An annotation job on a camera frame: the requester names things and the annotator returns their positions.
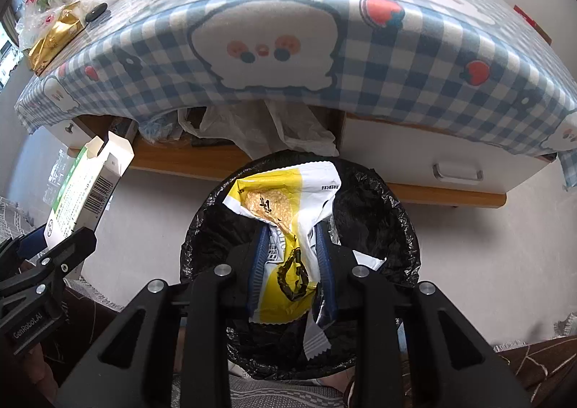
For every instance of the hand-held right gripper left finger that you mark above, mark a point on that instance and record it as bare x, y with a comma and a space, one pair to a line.
259, 268

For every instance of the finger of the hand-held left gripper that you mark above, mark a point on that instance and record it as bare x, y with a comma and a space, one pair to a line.
58, 264
31, 243

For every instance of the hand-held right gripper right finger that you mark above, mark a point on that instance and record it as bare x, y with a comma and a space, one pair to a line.
325, 273

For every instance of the yellow white snack wrapper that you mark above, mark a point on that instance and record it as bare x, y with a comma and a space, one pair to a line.
284, 300

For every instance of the bin with black liner bag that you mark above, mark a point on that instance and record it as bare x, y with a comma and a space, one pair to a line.
374, 209

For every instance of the white green carton box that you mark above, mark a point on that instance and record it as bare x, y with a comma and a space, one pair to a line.
94, 182

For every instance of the person's left hand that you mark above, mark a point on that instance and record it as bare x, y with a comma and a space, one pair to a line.
31, 381

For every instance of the grey patterned rug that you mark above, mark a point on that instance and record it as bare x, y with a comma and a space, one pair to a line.
18, 214

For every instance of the white drawer with knob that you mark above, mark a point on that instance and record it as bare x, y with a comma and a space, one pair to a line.
81, 135

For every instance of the wooden coffee table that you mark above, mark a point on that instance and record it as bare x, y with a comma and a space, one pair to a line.
180, 160

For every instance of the white plastic bag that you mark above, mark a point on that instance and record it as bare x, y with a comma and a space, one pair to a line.
270, 128

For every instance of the blue patterned plastic packet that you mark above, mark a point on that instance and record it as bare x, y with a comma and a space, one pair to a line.
160, 128

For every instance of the gold snack packet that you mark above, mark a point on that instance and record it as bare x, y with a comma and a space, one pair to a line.
54, 38

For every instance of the blue checked tablecloth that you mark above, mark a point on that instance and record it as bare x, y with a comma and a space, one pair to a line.
405, 74

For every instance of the small black oval object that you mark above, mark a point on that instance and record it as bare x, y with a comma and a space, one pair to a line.
96, 12

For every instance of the red flat packet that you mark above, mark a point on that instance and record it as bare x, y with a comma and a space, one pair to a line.
534, 25

